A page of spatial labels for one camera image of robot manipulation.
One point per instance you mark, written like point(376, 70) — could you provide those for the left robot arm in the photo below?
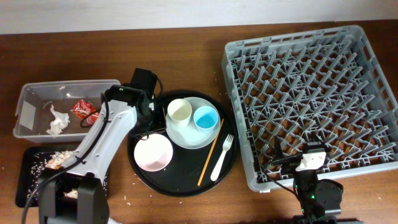
point(74, 193)

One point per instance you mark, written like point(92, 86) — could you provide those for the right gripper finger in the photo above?
point(277, 149)
point(314, 140)

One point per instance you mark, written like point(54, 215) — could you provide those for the cream white cup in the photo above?
point(180, 111)

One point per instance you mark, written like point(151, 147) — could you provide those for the wooden chopstick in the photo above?
point(209, 155)

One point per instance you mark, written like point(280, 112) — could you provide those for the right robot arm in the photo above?
point(319, 198)

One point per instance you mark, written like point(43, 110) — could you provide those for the grey dishwasher rack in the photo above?
point(324, 82)

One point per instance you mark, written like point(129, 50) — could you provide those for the clear plastic bin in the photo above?
point(33, 108)

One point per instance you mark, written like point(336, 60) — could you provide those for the black rectangular tray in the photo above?
point(21, 192)

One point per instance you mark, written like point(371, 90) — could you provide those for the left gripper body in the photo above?
point(148, 122)

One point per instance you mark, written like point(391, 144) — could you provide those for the red snack wrapper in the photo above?
point(85, 111)

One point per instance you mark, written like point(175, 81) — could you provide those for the light blue plate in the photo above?
point(189, 137)

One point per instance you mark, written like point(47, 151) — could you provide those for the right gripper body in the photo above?
point(291, 164)

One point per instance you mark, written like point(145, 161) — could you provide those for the pink bowl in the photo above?
point(153, 153)

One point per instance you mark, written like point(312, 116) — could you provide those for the round black serving tray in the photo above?
point(179, 178)

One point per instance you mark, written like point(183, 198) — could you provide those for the rice and food scraps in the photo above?
point(56, 158)

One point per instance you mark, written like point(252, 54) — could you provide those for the white tissue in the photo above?
point(60, 122)

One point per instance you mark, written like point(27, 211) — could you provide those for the white plastic fork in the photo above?
point(225, 148)

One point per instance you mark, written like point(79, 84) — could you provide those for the blue cup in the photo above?
point(205, 119)

